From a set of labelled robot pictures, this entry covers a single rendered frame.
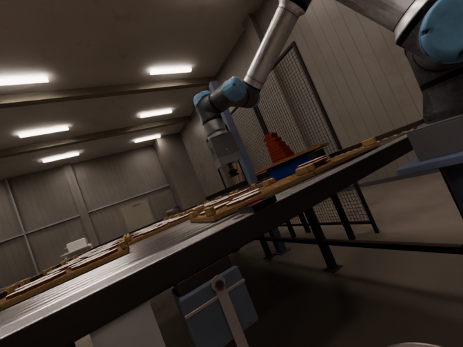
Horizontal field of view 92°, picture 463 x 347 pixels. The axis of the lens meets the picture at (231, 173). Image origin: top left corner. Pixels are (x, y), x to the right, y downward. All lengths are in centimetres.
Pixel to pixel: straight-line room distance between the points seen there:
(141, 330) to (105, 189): 1174
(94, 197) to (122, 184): 129
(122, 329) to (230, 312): 20
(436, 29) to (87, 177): 1222
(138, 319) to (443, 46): 75
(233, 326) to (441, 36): 67
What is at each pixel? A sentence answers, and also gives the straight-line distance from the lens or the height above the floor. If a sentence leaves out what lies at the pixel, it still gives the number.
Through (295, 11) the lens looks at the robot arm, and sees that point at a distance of 88.
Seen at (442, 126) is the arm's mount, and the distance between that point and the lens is 73.
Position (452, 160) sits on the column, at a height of 86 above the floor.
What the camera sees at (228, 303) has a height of 78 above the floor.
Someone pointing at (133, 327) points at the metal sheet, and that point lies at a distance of 52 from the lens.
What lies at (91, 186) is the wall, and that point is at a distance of 1225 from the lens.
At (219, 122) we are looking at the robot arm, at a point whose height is 122.
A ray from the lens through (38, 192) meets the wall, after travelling 1249.
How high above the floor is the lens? 99
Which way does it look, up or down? 4 degrees up
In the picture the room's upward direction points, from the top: 22 degrees counter-clockwise
